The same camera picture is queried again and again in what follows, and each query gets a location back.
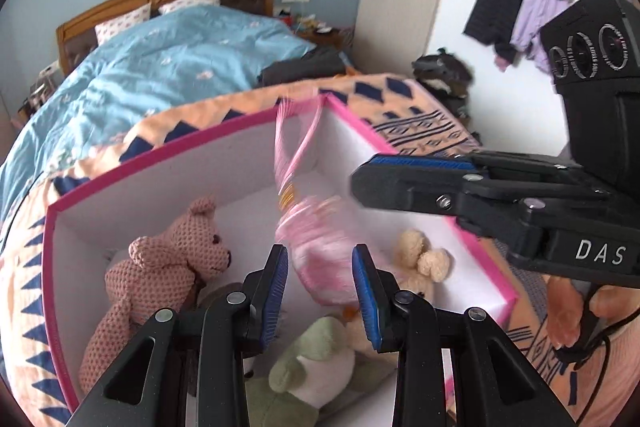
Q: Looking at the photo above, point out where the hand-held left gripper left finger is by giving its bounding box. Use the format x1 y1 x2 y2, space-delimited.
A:
65 244 291 427

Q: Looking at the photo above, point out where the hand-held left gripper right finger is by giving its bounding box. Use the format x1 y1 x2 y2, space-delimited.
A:
351 244 576 427

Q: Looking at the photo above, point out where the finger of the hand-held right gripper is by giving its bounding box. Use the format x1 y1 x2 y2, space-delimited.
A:
367 151 596 191
350 164 596 239

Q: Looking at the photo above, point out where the pink plush keychain toy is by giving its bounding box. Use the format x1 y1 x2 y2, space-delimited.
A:
272 97 358 308

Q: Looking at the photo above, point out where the cream plush bunny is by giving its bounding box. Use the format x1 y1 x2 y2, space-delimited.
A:
392 229 453 303

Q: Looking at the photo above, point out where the green and white plush toy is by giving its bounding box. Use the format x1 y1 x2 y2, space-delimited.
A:
245 317 396 427

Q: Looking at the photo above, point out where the pink knitted teddy bear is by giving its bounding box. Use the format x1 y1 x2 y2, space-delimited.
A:
79 197 233 395

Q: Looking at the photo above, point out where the pink cardboard box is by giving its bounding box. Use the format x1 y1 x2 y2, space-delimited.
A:
42 94 518 427

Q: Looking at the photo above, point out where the person's right forearm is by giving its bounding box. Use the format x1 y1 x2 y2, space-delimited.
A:
570 319 640 427

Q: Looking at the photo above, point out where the person's right hand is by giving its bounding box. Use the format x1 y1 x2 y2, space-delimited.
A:
545 274 640 353

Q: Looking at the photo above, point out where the orange patterned blanket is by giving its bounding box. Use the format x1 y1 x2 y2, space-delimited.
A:
0 74 640 427

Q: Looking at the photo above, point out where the dark garment on bed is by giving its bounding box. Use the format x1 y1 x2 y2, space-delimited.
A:
257 47 348 88

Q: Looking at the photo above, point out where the cluttered wooden nightstand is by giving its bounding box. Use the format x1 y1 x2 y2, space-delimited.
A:
295 14 356 58

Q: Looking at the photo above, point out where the black jacket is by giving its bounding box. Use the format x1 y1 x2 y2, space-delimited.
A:
462 0 528 62

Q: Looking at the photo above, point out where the blue duvet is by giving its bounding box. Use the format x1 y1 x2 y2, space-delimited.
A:
0 4 316 218

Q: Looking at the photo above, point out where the white patterned pillow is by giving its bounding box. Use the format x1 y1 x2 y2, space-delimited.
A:
159 0 222 15
95 3 152 46

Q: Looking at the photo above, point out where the nightstand with bottles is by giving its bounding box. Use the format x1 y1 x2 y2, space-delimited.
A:
20 62 61 118

